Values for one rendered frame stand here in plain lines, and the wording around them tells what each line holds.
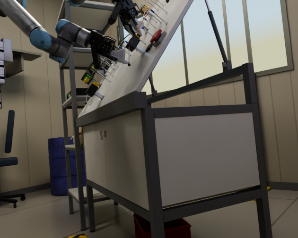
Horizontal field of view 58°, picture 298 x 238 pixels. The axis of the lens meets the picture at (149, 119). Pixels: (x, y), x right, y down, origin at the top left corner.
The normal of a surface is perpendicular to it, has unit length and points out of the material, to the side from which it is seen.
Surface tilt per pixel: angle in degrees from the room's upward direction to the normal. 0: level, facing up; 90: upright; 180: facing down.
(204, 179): 90
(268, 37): 90
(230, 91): 90
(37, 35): 90
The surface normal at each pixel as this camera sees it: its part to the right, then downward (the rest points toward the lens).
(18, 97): 0.76, -0.10
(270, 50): -0.65, 0.01
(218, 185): 0.43, -0.09
